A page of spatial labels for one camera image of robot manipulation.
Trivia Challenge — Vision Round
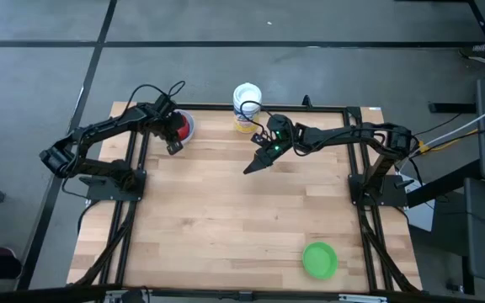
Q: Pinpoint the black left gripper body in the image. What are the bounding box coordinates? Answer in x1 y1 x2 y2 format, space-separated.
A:
157 109 184 144

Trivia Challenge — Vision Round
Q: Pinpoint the yellow cable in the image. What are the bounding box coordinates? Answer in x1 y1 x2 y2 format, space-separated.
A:
418 129 479 153

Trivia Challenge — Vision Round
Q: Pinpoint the green round lid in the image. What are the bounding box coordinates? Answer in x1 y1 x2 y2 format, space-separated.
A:
301 241 339 281

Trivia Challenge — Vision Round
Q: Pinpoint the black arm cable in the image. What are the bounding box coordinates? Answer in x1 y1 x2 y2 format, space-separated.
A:
125 80 187 111
239 99 275 136

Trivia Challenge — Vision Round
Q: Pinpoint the black aluminium table frame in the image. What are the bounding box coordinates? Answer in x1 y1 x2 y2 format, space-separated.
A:
73 103 423 298

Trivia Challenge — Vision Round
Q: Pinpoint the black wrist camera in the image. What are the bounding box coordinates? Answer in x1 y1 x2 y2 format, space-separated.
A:
152 94 175 117
250 131 271 147

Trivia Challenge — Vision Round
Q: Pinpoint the black desk leg bar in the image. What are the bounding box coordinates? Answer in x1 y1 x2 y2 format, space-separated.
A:
427 102 477 114

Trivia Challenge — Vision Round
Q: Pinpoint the white cable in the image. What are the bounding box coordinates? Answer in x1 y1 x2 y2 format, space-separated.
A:
410 96 485 149

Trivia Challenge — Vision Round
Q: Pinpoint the Lysol wipes canister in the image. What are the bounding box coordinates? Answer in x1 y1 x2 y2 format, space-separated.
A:
232 82 264 135

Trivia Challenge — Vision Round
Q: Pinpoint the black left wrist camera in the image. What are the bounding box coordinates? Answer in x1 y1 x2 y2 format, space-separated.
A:
152 94 175 117

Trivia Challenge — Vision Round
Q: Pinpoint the white plastic bowl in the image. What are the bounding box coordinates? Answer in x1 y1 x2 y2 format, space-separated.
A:
170 109 196 146

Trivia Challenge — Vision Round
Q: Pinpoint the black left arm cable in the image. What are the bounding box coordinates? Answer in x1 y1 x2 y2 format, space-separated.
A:
125 80 187 111

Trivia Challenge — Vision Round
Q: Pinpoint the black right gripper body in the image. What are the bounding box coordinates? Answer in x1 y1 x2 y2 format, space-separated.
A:
263 114 298 163

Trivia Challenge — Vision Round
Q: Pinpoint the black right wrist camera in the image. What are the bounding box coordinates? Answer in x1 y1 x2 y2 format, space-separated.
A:
250 131 271 147

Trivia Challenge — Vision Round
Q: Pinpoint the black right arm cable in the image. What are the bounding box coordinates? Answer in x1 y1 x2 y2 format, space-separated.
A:
239 99 275 136

